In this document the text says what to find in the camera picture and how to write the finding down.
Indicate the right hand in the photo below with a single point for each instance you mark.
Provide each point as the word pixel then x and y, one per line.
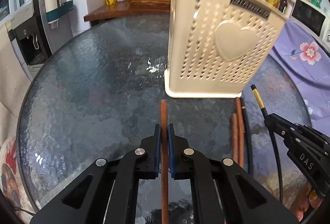
pixel 308 197

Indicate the black chopstick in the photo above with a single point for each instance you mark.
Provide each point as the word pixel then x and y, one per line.
pixel 247 138
pixel 273 141

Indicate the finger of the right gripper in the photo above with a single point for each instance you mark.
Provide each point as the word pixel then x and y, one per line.
pixel 286 128

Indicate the purple floral cloth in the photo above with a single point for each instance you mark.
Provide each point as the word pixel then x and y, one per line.
pixel 307 65

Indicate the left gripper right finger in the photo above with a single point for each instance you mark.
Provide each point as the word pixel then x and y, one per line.
pixel 222 191

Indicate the round glass table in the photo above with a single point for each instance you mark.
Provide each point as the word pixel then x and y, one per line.
pixel 99 96

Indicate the water dispenser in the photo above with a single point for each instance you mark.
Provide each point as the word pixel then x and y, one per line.
pixel 38 40

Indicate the round printed cushion stool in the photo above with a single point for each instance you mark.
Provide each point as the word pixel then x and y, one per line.
pixel 11 182

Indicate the white microwave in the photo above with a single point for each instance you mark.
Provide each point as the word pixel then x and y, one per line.
pixel 313 19

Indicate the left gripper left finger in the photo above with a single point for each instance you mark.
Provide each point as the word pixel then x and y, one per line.
pixel 107 191

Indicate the brown glass bottle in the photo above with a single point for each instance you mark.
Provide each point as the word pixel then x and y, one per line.
pixel 283 5

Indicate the teal cup holder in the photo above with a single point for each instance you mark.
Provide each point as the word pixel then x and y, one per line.
pixel 57 13

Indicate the cream plastic utensil holder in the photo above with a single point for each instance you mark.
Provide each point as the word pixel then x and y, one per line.
pixel 216 46

